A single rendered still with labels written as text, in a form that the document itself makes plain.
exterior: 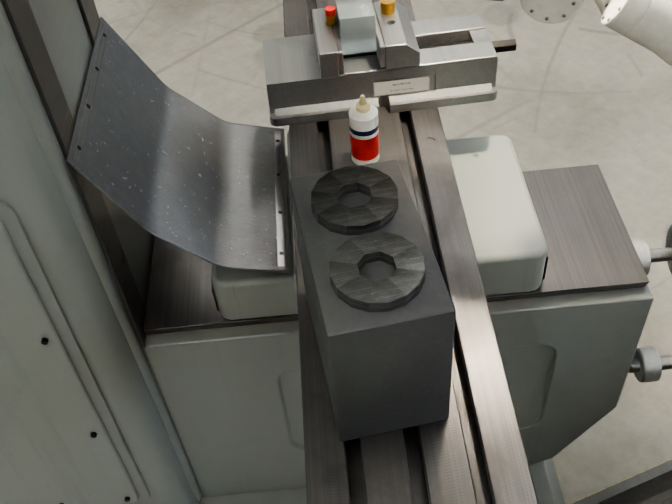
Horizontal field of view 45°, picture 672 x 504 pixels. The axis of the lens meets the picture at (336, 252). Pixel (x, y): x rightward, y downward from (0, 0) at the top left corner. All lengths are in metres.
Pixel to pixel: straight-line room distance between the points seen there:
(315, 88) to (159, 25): 2.20
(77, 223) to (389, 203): 0.43
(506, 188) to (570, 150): 1.38
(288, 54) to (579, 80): 1.81
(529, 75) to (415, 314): 2.27
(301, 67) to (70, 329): 0.50
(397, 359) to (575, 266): 0.59
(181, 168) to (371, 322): 0.55
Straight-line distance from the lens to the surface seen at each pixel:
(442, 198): 1.11
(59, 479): 1.51
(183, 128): 1.27
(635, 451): 2.01
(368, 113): 1.11
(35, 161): 1.00
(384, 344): 0.75
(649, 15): 0.98
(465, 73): 1.26
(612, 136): 2.74
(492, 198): 1.28
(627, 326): 1.38
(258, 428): 1.48
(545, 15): 0.95
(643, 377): 1.48
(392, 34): 1.23
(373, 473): 0.86
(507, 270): 1.21
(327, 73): 1.21
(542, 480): 1.70
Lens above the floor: 1.69
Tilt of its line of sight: 47 degrees down
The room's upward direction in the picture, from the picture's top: 6 degrees counter-clockwise
